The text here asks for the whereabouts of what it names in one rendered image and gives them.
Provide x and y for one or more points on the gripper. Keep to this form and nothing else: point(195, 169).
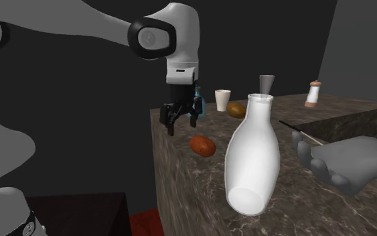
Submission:
point(182, 94)

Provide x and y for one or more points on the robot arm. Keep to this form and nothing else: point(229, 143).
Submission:
point(77, 19)

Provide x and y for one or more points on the blue glass bottle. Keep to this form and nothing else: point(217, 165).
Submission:
point(197, 92)

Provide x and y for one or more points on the red-brown potato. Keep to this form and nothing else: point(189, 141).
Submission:
point(202, 146)

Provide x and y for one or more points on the white cup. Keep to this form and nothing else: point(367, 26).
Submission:
point(222, 100)

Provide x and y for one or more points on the brown potato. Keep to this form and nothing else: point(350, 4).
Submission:
point(236, 110)

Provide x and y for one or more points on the white vase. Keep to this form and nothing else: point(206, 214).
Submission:
point(252, 157)

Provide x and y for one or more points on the grey cone-shaped cup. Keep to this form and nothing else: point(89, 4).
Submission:
point(266, 83)

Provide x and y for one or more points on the thin black and white stick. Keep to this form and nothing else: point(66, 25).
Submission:
point(289, 126)

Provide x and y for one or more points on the white and brown pepper mill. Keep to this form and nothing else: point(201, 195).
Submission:
point(313, 94)

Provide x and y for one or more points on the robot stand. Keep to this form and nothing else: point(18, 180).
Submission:
point(80, 212)

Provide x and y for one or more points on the grey hand-shaped figure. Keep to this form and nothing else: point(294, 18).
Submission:
point(348, 163)

